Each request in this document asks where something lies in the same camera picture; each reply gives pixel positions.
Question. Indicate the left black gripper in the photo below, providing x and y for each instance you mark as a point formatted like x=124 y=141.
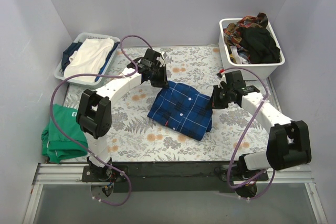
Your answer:
x=158 y=77

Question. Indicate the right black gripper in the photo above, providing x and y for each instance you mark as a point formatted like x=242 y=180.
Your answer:
x=217 y=98

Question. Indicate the blue plaid long sleeve shirt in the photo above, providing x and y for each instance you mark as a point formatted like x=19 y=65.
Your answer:
x=183 y=109

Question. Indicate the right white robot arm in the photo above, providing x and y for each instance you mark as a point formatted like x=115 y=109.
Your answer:
x=288 y=141

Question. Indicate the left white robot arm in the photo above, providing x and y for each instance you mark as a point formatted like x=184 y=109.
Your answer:
x=94 y=114

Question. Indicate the white crumpled garment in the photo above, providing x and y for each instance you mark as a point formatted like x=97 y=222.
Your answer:
x=238 y=57

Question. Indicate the white plastic bin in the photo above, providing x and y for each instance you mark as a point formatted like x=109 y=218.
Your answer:
x=263 y=71

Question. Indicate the floral patterned table mat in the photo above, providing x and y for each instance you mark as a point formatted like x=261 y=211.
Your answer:
x=133 y=137

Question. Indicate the black crumpled shirt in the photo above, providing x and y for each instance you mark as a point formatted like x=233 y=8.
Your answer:
x=260 y=45

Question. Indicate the brown plaid crumpled shirt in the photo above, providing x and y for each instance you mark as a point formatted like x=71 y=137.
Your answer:
x=233 y=32

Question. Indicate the folded white shirt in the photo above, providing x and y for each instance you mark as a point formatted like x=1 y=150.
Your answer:
x=90 y=57

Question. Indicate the white slotted laundry basket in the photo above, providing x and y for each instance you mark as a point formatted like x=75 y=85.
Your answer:
x=81 y=38

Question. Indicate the folded navy shirt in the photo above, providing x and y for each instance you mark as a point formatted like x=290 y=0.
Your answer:
x=66 y=61

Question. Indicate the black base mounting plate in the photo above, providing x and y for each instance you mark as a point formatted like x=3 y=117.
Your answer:
x=161 y=176

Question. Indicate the folded green shirt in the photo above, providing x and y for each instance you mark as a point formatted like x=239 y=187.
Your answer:
x=55 y=145

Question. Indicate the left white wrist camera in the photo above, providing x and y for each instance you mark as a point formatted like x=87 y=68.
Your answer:
x=161 y=59

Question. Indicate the aluminium rail frame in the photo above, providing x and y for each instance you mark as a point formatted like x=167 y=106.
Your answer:
x=59 y=196

